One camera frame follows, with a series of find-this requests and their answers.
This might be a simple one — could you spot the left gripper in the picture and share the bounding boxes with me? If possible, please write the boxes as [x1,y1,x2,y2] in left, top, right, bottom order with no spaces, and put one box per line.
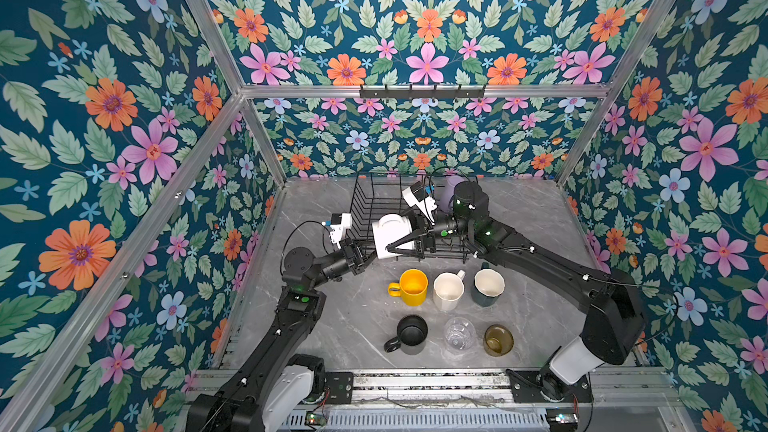
[309,240,388,294]

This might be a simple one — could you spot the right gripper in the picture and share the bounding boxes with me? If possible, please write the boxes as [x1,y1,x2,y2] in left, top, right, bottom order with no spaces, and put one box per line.
[386,206,475,263]

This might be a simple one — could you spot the white mug red inside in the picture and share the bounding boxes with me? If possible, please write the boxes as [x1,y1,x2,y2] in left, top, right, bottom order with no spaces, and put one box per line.
[371,214,413,260]

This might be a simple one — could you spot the yellow mug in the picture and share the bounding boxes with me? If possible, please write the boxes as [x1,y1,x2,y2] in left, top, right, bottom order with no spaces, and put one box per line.
[388,269,429,307]

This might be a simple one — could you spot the lilac plastic cup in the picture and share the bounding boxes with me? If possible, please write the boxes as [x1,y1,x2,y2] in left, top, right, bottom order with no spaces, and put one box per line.
[438,175,466,213]

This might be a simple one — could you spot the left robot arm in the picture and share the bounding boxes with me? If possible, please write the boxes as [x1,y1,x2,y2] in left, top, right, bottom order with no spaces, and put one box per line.
[185,238,376,431]

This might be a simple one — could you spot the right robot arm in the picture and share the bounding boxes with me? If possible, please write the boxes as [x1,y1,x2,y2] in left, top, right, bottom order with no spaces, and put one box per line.
[371,181,647,398]

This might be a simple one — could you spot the white faceted mug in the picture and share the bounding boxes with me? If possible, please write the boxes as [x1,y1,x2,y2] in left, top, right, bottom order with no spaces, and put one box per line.
[433,270,466,312]

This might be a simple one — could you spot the dark green mug white inside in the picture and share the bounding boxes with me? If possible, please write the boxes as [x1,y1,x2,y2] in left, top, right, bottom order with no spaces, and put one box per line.
[471,263,505,307]

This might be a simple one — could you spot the black mug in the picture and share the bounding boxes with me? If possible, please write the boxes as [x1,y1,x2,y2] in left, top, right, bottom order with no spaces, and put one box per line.
[384,315,429,355]

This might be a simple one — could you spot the clear glass cup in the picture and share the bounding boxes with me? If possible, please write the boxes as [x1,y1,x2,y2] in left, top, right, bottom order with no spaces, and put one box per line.
[443,317,477,351]

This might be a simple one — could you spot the olive green glass cup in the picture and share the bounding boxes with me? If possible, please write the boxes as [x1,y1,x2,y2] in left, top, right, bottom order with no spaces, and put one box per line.
[483,324,515,357]

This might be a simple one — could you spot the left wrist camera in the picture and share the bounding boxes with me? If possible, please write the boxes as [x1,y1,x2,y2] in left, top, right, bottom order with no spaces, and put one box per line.
[325,213,352,248]

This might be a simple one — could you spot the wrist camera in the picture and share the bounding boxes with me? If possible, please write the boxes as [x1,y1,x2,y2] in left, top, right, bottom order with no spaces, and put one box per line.
[325,213,352,248]
[402,180,438,224]

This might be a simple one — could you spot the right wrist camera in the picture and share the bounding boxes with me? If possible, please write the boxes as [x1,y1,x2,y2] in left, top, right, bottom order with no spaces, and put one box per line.
[402,180,438,224]

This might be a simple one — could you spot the black wire dish rack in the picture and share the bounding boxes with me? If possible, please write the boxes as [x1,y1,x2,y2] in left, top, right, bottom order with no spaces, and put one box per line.
[346,175,489,261]

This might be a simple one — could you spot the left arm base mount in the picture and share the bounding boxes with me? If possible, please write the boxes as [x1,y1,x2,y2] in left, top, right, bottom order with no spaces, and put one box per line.
[302,371,355,405]

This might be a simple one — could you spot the black hook rail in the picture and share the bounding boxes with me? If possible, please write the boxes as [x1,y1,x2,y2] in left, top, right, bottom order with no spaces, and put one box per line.
[358,84,486,101]

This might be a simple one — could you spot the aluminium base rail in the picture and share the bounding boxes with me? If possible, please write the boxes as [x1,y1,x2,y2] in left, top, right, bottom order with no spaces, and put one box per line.
[191,367,685,409]

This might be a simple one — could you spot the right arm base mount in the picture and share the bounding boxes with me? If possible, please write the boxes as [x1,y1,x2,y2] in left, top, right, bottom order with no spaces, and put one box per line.
[504,368,593,403]

